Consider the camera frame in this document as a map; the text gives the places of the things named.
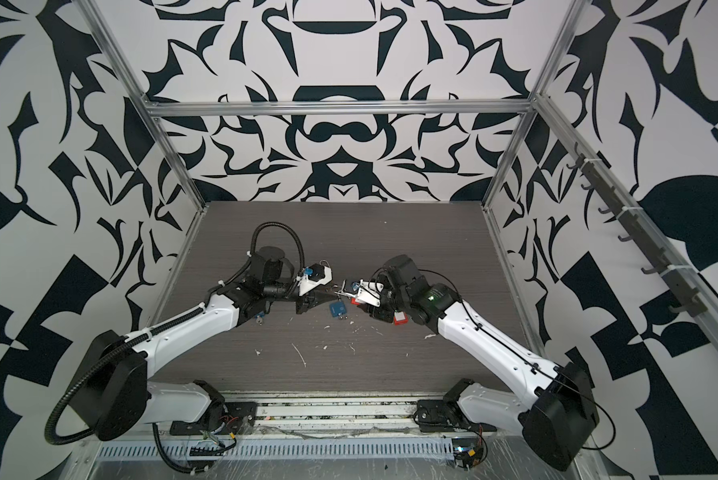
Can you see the black hook rail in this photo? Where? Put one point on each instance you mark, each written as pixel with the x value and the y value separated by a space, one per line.
pixel 640 230

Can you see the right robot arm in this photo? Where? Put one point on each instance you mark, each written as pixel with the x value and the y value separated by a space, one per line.
pixel 553 408

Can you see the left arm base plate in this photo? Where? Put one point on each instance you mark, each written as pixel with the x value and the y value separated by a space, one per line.
pixel 231 418

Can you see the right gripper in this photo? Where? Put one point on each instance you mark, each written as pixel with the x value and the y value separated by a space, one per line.
pixel 378 312

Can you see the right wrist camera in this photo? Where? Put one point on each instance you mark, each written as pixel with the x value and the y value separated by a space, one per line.
pixel 368 292

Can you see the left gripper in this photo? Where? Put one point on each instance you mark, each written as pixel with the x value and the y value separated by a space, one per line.
pixel 310 301

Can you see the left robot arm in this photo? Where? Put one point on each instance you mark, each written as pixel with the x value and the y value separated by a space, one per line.
pixel 113 390

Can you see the aluminium frame crossbar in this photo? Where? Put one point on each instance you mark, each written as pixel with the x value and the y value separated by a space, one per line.
pixel 349 107

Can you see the blue padlock centre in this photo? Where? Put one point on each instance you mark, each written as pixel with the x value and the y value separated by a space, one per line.
pixel 338 310

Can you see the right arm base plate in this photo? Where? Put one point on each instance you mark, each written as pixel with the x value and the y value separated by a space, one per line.
pixel 445 416

